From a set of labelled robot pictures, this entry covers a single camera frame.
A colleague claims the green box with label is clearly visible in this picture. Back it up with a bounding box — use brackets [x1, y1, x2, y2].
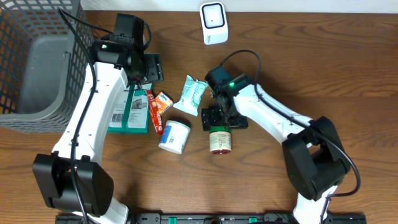
[108, 83, 152, 134]

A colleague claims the mint green wipes pack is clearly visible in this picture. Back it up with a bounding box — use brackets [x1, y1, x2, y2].
[173, 75, 208, 116]

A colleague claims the grey plastic mesh basket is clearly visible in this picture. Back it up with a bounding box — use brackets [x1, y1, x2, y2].
[1, 0, 87, 133]

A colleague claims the green lid white jar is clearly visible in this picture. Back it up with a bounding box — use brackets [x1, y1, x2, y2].
[210, 126, 232, 154]

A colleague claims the orange snack packet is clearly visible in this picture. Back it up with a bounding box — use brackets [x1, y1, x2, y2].
[155, 92, 174, 115]

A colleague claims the red packet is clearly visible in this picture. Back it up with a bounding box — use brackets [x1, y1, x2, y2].
[146, 90, 164, 134]

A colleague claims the white tub blue label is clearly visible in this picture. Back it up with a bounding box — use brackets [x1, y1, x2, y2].
[158, 120, 190, 154]

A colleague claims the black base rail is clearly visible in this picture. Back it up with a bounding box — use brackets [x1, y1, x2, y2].
[55, 212, 368, 224]

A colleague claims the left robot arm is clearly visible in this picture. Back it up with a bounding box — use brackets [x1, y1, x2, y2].
[32, 40, 163, 223]

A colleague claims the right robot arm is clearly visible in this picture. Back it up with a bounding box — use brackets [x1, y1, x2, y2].
[201, 73, 356, 223]

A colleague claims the white barcode scanner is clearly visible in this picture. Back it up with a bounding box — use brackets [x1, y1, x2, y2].
[199, 1, 229, 45]

